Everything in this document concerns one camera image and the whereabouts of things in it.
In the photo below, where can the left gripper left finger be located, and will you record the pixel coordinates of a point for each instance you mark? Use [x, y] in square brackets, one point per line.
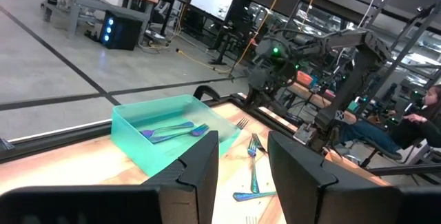
[193, 182]

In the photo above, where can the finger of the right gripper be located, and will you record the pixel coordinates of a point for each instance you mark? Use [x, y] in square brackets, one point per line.
[252, 100]
[266, 98]

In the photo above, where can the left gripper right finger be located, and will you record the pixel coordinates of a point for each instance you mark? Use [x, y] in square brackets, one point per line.
[303, 189]

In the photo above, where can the iridescent blue fork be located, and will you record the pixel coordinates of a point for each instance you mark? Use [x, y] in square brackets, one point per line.
[248, 196]
[198, 131]
[179, 126]
[254, 175]

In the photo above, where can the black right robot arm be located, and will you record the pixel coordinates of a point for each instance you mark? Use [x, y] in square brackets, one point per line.
[344, 41]

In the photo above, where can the orange plastic bin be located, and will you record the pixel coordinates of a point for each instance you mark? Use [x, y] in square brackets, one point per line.
[305, 78]

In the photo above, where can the wooden table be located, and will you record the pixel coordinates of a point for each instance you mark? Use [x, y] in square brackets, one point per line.
[310, 94]

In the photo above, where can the teal plastic bin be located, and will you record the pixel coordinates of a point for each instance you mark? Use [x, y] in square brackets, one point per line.
[138, 148]
[352, 106]

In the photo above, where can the black office chair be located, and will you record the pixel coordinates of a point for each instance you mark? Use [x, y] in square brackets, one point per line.
[389, 155]

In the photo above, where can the person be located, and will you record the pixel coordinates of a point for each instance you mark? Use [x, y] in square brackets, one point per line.
[413, 131]

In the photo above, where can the computer tower blue lights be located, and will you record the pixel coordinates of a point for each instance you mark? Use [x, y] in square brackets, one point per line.
[124, 34]

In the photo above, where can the wooden top workbench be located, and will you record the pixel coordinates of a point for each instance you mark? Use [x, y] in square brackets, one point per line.
[113, 10]

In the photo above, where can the black frame clamp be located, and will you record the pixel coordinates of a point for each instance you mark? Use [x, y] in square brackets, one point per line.
[206, 89]

